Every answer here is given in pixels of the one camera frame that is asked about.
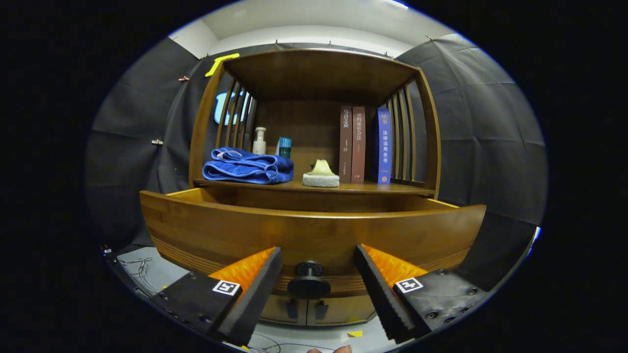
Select wooden countertop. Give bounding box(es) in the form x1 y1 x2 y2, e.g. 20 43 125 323
193 177 435 197

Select blue folded towel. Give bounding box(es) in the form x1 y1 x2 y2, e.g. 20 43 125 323
202 147 295 185

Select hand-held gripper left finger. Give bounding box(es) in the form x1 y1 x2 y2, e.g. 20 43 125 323
152 247 283 346

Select reddish brown book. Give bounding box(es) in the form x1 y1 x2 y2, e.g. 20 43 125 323
351 106 366 184

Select thin floor cable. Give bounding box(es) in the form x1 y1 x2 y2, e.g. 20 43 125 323
250 333 324 353

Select blue book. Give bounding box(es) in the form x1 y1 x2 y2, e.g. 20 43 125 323
377 107 393 184

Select wooden cabinet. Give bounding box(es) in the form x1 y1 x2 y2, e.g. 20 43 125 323
139 48 487 327

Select black backdrop cloth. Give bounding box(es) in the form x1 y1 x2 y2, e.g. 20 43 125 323
83 33 548 290

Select wooden drawer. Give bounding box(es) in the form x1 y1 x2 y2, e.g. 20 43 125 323
139 186 487 301

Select green soap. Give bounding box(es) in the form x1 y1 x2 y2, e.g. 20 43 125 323
302 158 340 188

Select dark brown book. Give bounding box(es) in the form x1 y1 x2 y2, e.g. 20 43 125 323
339 105 353 184

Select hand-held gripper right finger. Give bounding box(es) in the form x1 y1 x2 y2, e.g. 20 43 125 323
355 244 490 344

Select wooden cabinet door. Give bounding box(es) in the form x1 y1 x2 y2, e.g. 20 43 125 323
260 294 309 326
307 293 377 326

